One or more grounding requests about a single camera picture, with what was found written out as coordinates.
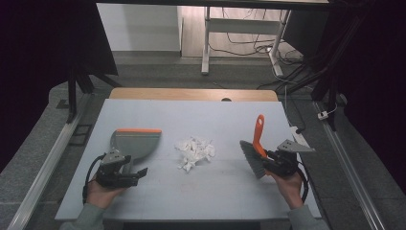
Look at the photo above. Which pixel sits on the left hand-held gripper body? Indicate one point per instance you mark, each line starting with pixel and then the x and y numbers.
pixel 110 177

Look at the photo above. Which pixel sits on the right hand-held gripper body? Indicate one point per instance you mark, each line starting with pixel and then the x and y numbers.
pixel 284 164

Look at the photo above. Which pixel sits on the grey dustpan with orange edge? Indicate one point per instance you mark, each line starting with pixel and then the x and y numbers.
pixel 137 143

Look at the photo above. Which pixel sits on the pile of white paper scraps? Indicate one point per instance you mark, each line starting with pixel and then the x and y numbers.
pixel 194 151

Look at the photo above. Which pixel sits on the person's left hand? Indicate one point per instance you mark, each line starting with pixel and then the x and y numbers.
pixel 102 195

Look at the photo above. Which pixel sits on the person's right hand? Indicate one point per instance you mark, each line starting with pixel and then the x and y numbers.
pixel 288 188

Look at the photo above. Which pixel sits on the white power strip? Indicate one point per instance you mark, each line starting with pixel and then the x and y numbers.
pixel 298 135

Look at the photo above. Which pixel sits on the small white plug adapter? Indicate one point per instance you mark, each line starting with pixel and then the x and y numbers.
pixel 323 115

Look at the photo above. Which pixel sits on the black metal stand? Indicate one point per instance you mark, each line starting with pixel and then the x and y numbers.
pixel 72 92
pixel 332 64

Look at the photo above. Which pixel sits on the wooden table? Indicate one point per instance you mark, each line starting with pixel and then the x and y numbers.
pixel 191 95

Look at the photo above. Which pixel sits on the black curtain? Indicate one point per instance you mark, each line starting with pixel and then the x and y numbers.
pixel 38 64
pixel 379 80

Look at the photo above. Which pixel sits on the aluminium floor rail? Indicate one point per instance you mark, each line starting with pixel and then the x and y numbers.
pixel 351 179
pixel 48 159

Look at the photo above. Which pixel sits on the white desk frame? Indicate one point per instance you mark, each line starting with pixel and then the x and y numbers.
pixel 242 26

